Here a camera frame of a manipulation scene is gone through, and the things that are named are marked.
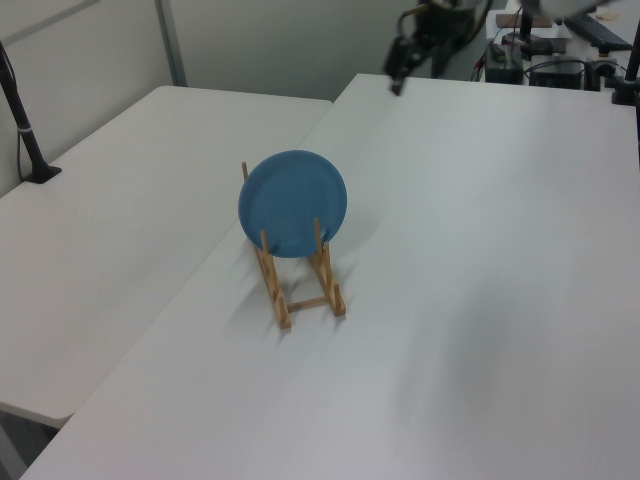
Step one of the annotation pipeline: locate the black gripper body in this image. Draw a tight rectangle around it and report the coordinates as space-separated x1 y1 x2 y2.
398 0 482 54

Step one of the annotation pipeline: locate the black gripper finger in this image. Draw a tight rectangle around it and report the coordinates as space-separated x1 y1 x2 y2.
430 45 456 80
383 35 410 97

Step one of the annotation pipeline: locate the blue round plate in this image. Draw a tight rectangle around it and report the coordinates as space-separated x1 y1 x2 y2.
237 149 349 260

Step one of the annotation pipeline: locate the wooden plate rack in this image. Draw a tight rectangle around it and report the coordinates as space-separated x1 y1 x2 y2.
241 160 348 332

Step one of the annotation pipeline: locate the black electronics box green light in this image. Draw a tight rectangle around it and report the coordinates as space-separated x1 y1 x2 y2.
485 40 525 85

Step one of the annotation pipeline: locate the black controller box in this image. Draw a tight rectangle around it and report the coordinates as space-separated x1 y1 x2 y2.
528 58 587 90

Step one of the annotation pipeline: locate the black keyboard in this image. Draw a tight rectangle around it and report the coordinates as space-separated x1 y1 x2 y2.
562 14 633 51

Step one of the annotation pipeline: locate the plain black camera pole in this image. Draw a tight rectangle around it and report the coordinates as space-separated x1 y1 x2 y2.
611 0 640 107

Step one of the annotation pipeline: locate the black camera pole with tie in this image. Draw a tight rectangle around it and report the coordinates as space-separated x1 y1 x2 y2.
0 42 64 186

